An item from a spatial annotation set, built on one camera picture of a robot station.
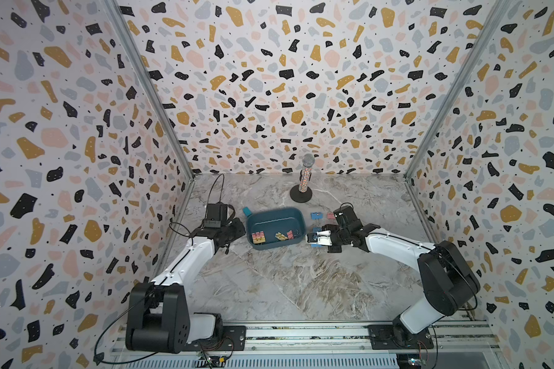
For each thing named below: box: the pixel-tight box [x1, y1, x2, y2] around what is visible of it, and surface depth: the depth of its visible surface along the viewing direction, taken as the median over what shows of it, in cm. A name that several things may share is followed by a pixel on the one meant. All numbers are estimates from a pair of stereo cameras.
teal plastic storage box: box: [246, 206, 308, 251], surface depth 101 cm
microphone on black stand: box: [290, 152, 316, 203], surface depth 104 cm
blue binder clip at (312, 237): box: [307, 232, 318, 243], surface depth 78 cm
